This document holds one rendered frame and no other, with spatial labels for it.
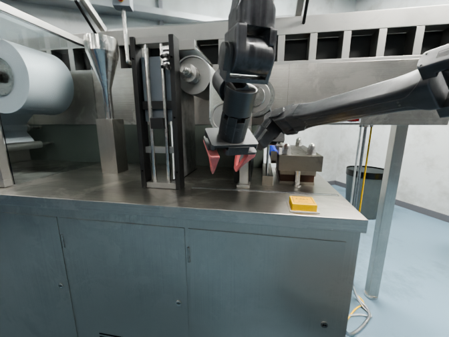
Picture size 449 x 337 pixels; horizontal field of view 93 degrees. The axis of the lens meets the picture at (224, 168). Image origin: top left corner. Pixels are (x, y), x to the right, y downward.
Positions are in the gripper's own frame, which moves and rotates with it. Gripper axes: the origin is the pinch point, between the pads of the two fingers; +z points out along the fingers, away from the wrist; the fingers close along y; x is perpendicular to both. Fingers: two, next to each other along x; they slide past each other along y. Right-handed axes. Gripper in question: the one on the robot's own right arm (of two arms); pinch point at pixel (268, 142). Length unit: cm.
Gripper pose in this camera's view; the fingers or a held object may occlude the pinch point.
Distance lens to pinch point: 90.6
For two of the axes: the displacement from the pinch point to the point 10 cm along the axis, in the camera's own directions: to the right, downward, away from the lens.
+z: 1.4, 2.9, 9.5
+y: 9.9, 0.5, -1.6
